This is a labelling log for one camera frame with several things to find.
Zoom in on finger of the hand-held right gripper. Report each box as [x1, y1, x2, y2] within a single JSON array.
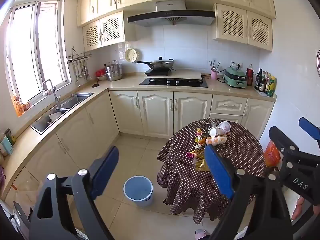
[[269, 126, 320, 178], [299, 117, 320, 142]]

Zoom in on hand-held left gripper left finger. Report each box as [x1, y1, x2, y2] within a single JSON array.
[[29, 146, 119, 240]]

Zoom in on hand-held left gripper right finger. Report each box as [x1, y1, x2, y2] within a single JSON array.
[[204, 144, 293, 240]]

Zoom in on gold foil wrapper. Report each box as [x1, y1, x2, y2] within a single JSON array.
[[193, 155, 210, 172]]

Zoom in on orange white snack packet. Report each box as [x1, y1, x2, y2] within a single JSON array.
[[205, 136, 227, 146]]

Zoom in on blue plastic bucket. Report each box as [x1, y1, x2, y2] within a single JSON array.
[[123, 176, 154, 207]]

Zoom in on clear plastic bag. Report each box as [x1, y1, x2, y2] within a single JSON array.
[[215, 121, 232, 137]]

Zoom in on person's right hand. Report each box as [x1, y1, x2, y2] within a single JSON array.
[[291, 195, 313, 222]]

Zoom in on orange plastic bag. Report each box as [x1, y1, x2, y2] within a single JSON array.
[[264, 140, 282, 167]]

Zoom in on yellow green bottle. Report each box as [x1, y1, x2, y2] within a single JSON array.
[[266, 76, 277, 97]]

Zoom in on pink slipper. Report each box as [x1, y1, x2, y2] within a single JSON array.
[[195, 229, 210, 240]]

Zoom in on white dish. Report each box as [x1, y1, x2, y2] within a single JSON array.
[[49, 111, 67, 124]]

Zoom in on cream base cabinets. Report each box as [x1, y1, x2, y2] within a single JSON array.
[[5, 90, 275, 203]]

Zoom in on steel double sink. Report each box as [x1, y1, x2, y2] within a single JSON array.
[[30, 92, 95, 133]]

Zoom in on green electric grill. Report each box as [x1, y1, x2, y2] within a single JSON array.
[[223, 66, 248, 89]]

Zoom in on steel kitchen faucet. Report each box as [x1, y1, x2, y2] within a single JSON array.
[[42, 79, 62, 108]]

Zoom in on stacked steel pots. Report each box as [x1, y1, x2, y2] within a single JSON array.
[[105, 60, 123, 82]]

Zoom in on black gas hob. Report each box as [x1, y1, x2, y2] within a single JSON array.
[[139, 77, 208, 88]]

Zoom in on white stone board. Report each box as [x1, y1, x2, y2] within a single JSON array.
[[149, 70, 202, 81]]

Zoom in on teal box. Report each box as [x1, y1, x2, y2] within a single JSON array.
[[0, 136, 14, 155]]

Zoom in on orange detergent bottle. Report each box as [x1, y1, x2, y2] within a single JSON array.
[[13, 96, 24, 117]]

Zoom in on round yellow colander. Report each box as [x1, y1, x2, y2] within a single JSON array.
[[124, 48, 138, 63]]

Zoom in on black wok with lid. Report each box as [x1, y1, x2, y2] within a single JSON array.
[[135, 57, 175, 71]]

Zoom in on cream lattice door cabinet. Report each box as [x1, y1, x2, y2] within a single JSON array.
[[82, 11, 125, 52], [212, 3, 273, 52]]

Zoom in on sliding window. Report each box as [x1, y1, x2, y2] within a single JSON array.
[[5, 2, 72, 105]]

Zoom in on steel range hood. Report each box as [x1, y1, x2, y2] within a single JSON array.
[[127, 0, 216, 27]]

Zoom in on steel wall utensil rack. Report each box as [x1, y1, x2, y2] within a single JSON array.
[[67, 47, 92, 63]]

